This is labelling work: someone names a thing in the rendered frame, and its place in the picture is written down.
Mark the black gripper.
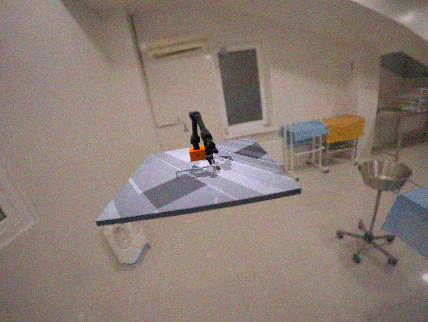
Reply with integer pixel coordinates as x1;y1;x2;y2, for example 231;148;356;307
205;148;213;165

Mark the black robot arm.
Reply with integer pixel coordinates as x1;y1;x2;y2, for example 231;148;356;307
189;111;219;154

